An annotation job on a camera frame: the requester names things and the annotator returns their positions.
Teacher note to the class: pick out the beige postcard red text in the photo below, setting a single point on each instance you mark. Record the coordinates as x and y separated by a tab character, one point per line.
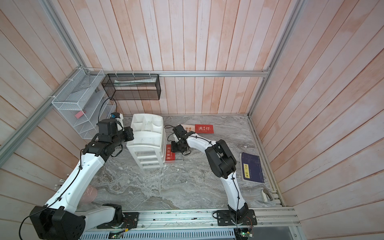
189	128

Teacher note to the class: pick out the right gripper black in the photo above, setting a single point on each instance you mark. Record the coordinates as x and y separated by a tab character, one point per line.
173	149

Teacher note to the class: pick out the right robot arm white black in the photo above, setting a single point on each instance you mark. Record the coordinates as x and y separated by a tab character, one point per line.
222	163

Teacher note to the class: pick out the left aluminium frame bar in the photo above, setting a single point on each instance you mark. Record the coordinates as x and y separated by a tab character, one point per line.
22	132

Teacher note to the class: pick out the black wire mesh basket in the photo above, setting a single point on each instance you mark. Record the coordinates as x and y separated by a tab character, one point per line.
132	87

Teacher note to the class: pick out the pink eraser block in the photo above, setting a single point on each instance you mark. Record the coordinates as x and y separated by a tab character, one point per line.
79	114

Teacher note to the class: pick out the horizontal aluminium frame bar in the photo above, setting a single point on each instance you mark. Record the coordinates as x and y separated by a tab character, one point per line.
166	74

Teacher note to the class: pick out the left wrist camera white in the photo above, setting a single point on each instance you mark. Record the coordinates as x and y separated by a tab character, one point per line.
119	117

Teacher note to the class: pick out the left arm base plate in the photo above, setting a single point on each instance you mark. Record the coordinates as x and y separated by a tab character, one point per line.
127	220

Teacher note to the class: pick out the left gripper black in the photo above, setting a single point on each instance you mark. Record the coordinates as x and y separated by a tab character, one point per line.
129	131

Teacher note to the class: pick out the dark purple notebook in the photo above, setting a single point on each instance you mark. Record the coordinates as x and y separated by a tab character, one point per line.
252	168

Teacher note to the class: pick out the aluminium mounting rail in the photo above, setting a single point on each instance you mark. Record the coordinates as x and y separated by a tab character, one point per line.
203	219

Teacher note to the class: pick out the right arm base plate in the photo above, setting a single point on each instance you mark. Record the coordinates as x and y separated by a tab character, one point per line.
230	218

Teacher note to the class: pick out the white wire mesh shelf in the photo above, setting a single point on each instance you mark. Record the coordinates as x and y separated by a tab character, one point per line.
84	93

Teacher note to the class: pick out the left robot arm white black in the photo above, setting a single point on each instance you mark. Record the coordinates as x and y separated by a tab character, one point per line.
57	219

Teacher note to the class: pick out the white plastic drawer organizer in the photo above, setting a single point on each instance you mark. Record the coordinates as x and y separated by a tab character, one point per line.
149	145

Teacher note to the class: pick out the white stapler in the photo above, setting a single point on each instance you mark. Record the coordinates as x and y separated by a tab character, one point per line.
267	195

